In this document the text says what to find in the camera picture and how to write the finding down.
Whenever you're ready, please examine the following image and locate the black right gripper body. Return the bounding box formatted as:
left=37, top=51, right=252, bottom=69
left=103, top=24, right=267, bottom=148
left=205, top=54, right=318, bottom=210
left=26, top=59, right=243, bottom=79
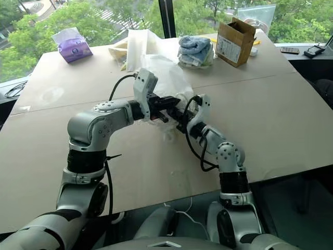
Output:
left=177, top=110, right=198, bottom=134

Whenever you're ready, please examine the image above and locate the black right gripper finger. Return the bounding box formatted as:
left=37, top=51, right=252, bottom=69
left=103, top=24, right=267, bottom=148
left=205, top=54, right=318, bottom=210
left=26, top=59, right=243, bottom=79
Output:
left=168, top=108, right=183, bottom=120

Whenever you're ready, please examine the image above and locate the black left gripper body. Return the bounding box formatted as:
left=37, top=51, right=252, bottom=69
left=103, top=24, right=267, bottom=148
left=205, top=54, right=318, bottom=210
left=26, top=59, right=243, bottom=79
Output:
left=145, top=94, right=161, bottom=121

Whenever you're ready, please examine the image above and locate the translucent white drawstring bag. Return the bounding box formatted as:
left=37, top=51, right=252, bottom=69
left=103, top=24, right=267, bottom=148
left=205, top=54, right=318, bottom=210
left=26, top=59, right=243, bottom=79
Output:
left=139, top=53, right=195, bottom=142

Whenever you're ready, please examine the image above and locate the clear zip bag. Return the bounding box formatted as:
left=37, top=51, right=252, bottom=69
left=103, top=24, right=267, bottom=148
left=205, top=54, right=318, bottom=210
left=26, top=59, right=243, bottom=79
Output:
left=237, top=4, right=276, bottom=34

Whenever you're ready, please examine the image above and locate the stack of blue towels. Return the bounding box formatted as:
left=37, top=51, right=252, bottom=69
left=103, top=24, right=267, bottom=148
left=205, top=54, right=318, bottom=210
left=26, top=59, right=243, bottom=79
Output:
left=177, top=35, right=215, bottom=69

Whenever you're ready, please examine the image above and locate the pile of white plastic bags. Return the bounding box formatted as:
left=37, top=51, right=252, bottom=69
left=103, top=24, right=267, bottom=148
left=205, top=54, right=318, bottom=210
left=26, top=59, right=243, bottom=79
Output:
left=108, top=28, right=165, bottom=72

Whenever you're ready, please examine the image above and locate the open brown cardboard box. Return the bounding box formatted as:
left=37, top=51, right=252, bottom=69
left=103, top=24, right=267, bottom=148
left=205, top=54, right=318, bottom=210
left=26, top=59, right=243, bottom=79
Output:
left=215, top=17, right=258, bottom=68

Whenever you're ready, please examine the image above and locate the purple tissue pack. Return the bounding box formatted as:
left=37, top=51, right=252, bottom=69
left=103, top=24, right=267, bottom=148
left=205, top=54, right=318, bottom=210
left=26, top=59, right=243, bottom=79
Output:
left=52, top=27, right=94, bottom=64

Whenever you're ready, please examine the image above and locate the grey robot torso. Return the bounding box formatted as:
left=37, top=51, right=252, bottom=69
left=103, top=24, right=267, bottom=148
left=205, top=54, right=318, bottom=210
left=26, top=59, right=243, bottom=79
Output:
left=95, top=235, right=236, bottom=250

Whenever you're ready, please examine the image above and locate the dark rounded shape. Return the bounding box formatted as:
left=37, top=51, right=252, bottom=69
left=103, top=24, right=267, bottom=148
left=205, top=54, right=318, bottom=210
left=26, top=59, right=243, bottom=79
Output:
left=311, top=79, right=333, bottom=110

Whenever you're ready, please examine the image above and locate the black handheld device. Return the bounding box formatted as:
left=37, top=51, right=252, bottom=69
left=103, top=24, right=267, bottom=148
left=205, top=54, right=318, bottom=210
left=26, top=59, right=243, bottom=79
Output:
left=303, top=44, right=326, bottom=58

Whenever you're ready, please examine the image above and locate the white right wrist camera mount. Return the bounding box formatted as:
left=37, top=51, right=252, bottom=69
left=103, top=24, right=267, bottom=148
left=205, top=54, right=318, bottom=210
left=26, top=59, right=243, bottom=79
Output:
left=187, top=94, right=211, bottom=131

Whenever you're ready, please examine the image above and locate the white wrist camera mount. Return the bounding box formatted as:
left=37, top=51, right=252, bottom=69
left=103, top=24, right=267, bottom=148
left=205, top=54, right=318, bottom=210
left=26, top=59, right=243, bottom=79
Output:
left=187, top=94, right=211, bottom=131
left=133, top=68, right=159, bottom=122

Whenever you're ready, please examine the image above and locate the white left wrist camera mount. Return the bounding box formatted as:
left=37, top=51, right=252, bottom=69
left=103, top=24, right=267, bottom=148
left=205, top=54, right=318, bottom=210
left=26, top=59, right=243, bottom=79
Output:
left=133, top=68, right=159, bottom=122

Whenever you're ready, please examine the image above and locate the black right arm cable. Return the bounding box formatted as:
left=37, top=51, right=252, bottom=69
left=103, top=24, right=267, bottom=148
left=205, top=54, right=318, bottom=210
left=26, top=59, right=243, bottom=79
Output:
left=182, top=95, right=220, bottom=172

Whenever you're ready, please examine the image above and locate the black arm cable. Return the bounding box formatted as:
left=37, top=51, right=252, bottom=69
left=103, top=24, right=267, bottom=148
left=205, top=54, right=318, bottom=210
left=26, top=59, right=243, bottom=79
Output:
left=182, top=95, right=220, bottom=172
left=103, top=74, right=138, bottom=223

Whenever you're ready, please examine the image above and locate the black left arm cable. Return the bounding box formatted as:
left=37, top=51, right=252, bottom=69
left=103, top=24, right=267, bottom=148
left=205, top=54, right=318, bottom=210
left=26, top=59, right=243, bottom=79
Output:
left=103, top=74, right=138, bottom=223

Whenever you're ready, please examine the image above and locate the thin white cable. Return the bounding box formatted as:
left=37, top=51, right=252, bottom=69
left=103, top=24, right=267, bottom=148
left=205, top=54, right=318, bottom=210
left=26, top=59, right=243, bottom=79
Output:
left=163, top=197, right=209, bottom=231

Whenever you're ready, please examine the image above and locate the thin black cable loop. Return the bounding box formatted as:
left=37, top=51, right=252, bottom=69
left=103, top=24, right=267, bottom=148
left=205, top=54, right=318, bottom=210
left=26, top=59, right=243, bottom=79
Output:
left=4, top=80, right=28, bottom=99

